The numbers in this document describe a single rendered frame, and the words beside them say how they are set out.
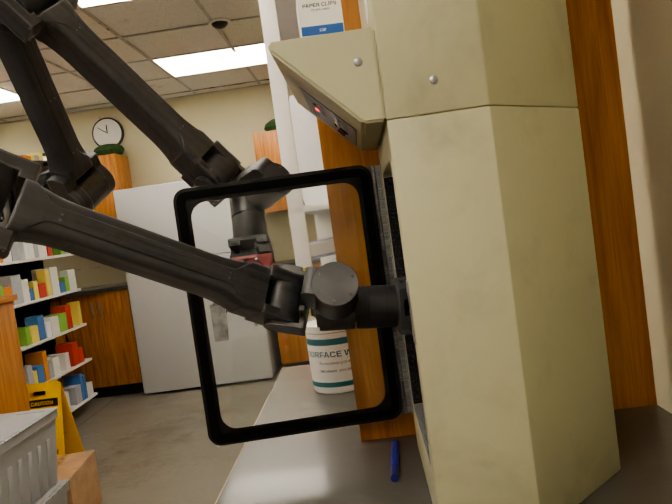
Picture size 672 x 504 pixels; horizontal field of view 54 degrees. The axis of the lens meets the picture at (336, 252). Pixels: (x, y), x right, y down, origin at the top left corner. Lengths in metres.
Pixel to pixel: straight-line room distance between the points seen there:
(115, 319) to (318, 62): 5.54
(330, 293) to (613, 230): 0.54
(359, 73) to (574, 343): 0.41
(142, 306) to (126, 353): 0.50
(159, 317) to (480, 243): 5.29
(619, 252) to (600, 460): 0.38
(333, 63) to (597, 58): 0.56
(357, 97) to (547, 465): 0.46
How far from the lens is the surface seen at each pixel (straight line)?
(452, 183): 0.72
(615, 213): 1.16
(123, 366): 6.24
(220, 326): 1.02
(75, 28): 1.13
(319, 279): 0.80
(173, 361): 5.95
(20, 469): 2.99
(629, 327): 1.18
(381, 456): 1.07
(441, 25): 0.74
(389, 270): 1.03
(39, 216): 0.79
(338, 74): 0.73
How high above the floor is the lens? 1.32
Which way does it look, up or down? 3 degrees down
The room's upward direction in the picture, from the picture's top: 8 degrees counter-clockwise
